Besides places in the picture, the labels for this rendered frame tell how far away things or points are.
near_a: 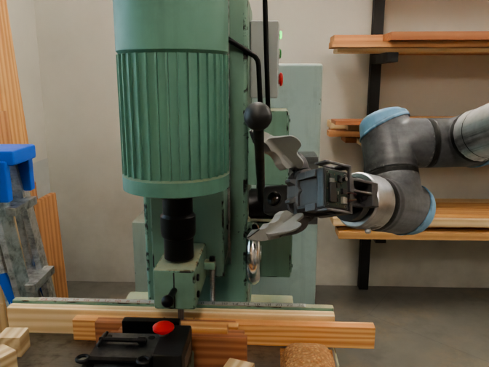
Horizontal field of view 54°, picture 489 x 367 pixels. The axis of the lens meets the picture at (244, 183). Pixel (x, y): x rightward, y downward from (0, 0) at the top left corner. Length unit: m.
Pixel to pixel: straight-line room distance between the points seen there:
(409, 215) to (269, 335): 0.32
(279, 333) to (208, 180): 0.31
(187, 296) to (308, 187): 0.28
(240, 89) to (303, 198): 0.34
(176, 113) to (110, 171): 2.55
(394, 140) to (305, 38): 2.24
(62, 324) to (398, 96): 2.56
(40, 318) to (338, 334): 0.54
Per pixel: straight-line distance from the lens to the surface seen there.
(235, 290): 1.06
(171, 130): 0.71
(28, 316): 1.00
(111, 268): 3.44
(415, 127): 0.88
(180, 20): 0.71
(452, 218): 2.87
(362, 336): 0.89
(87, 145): 3.26
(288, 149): 0.68
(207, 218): 0.90
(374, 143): 0.86
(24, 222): 1.70
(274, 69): 1.04
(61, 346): 0.94
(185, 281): 0.80
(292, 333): 0.88
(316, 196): 0.67
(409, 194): 0.82
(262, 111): 0.57
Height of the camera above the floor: 1.36
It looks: 12 degrees down
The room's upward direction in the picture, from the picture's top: straight up
